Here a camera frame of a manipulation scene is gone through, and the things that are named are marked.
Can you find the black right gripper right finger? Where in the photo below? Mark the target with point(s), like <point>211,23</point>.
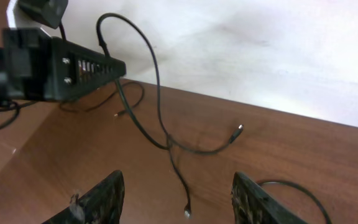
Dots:
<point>253,205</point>

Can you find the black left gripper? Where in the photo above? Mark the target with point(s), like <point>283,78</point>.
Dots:
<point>75,71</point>

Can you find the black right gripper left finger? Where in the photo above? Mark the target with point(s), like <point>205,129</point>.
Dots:
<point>101,205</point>

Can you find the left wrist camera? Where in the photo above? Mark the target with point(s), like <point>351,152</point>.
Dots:
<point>35,13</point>

